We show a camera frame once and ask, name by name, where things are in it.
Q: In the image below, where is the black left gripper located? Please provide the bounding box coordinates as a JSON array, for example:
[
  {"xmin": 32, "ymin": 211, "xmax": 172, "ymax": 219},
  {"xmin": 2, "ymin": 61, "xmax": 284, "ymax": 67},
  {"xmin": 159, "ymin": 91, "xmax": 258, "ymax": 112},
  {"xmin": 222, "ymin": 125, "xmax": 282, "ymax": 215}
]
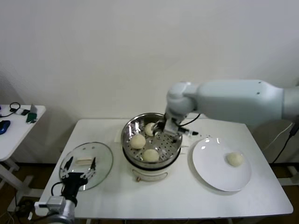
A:
[{"xmin": 61, "ymin": 156, "xmax": 97, "ymax": 204}]

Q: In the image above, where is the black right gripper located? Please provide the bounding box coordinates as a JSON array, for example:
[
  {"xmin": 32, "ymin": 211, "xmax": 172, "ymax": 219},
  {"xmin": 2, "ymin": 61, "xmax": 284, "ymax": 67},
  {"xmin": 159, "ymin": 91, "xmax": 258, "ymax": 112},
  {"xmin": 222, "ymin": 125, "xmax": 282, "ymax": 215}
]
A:
[{"xmin": 153, "ymin": 113, "xmax": 183, "ymax": 137}]

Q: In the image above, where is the white steamed baozi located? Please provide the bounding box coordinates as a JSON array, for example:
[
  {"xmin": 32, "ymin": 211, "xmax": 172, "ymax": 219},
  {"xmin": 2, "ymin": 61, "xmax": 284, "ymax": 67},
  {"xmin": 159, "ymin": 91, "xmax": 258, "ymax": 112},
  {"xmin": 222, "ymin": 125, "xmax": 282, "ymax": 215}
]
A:
[
  {"xmin": 225, "ymin": 151, "xmax": 245, "ymax": 168},
  {"xmin": 129, "ymin": 134, "xmax": 146, "ymax": 150},
  {"xmin": 142, "ymin": 148, "xmax": 160, "ymax": 163},
  {"xmin": 144, "ymin": 123, "xmax": 156, "ymax": 136}
]

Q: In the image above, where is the round glass lid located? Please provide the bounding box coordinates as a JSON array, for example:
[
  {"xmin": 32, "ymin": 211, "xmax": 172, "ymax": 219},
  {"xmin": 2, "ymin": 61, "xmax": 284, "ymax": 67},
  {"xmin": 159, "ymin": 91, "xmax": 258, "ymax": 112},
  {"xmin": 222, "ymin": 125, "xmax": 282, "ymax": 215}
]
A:
[{"xmin": 58, "ymin": 141, "xmax": 114, "ymax": 191}]

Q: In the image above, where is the perforated steel steamer basket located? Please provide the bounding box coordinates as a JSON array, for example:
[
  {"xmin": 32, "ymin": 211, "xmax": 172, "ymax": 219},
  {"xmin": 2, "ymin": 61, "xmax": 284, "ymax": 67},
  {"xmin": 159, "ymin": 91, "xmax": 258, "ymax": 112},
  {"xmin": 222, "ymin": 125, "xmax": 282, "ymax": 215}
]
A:
[{"xmin": 114, "ymin": 112, "xmax": 189, "ymax": 164}]

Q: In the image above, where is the white electric cooker base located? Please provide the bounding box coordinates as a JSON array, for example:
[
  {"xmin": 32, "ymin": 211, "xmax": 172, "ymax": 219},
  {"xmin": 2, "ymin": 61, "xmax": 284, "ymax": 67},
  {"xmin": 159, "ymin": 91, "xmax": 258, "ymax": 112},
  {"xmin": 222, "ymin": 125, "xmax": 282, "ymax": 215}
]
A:
[{"xmin": 121, "ymin": 146, "xmax": 182, "ymax": 183}]

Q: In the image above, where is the large white plate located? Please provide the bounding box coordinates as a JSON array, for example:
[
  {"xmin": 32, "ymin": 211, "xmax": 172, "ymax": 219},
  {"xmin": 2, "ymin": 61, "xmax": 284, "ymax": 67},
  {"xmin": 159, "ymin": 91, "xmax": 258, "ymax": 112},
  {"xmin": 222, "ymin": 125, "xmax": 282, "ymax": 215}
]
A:
[{"xmin": 191, "ymin": 137, "xmax": 252, "ymax": 192}]

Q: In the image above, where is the white side table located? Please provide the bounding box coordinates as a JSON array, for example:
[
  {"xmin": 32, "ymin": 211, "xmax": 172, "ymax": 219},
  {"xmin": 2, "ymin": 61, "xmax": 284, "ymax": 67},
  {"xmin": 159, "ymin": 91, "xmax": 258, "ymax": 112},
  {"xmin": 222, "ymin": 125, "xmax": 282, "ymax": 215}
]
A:
[{"xmin": 0, "ymin": 105, "xmax": 46, "ymax": 203}]

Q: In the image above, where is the blue computer mouse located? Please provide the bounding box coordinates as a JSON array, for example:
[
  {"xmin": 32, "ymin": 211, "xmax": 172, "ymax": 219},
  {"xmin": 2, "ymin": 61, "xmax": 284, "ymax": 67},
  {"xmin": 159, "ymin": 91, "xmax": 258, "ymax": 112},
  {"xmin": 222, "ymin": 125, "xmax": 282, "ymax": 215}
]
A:
[{"xmin": 0, "ymin": 120, "xmax": 11, "ymax": 135}]

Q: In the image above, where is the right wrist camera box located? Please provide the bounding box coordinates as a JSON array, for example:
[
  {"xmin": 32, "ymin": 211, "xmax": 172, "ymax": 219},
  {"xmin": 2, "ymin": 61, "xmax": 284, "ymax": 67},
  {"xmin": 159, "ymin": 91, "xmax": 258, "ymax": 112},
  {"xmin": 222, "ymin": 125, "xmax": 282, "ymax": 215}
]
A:
[{"xmin": 178, "ymin": 127, "xmax": 199, "ymax": 138}]

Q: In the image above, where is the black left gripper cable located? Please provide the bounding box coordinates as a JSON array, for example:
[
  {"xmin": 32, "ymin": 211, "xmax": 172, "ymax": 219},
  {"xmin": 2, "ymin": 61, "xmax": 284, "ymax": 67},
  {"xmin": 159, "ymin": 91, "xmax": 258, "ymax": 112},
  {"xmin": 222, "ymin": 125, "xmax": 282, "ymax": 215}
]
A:
[{"xmin": 51, "ymin": 182, "xmax": 66, "ymax": 197}]

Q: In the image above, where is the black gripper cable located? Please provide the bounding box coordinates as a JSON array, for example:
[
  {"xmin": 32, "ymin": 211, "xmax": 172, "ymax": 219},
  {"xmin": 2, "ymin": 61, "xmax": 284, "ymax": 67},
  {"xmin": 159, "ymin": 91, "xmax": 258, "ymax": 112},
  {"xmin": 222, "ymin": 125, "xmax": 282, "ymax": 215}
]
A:
[
  {"xmin": 179, "ymin": 113, "xmax": 202, "ymax": 128},
  {"xmin": 51, "ymin": 182, "xmax": 66, "ymax": 197}
]

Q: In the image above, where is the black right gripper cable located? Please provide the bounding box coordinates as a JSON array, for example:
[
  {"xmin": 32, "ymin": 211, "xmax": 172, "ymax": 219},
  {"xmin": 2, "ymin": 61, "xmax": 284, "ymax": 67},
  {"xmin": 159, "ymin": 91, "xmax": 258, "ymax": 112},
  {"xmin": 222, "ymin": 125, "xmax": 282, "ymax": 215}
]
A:
[{"xmin": 179, "ymin": 113, "xmax": 202, "ymax": 128}]

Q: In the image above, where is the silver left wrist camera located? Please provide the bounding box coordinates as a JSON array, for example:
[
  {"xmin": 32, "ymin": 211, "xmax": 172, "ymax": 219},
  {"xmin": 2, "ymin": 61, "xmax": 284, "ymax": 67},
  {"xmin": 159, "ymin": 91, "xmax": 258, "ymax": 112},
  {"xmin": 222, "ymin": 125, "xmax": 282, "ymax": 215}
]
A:
[{"xmin": 34, "ymin": 196, "xmax": 65, "ymax": 210}]

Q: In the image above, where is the green handled tool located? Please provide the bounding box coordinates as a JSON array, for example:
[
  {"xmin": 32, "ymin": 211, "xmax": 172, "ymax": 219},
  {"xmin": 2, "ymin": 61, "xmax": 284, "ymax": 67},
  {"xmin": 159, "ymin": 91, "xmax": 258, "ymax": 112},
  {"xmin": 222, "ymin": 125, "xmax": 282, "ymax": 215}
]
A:
[{"xmin": 25, "ymin": 104, "xmax": 38, "ymax": 124}]

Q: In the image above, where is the floor cable bundle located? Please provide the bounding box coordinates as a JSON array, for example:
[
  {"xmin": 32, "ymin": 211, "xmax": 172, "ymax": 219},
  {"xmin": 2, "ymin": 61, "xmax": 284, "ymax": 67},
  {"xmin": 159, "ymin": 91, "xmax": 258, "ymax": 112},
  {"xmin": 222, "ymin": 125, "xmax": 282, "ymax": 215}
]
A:
[{"xmin": 7, "ymin": 199, "xmax": 36, "ymax": 221}]

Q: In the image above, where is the thin black looped cable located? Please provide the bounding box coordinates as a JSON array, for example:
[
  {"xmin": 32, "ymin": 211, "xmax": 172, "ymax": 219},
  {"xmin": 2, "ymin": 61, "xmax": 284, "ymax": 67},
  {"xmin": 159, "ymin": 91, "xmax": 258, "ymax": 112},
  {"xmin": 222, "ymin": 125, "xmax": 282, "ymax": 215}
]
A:
[{"xmin": 0, "ymin": 102, "xmax": 21, "ymax": 118}]

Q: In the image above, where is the white power cable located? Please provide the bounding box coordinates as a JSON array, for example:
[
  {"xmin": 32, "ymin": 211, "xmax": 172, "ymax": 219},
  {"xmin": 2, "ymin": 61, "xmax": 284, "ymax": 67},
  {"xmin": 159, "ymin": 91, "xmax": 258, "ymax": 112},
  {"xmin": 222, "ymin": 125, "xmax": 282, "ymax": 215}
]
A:
[{"xmin": 263, "ymin": 121, "xmax": 295, "ymax": 150}]

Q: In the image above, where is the black power cable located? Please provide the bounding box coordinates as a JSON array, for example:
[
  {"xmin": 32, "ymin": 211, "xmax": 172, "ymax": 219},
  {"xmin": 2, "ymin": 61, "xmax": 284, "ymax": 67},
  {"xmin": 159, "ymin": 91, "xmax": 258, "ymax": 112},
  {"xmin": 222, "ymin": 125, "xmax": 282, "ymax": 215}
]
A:
[{"xmin": 272, "ymin": 122, "xmax": 299, "ymax": 164}]

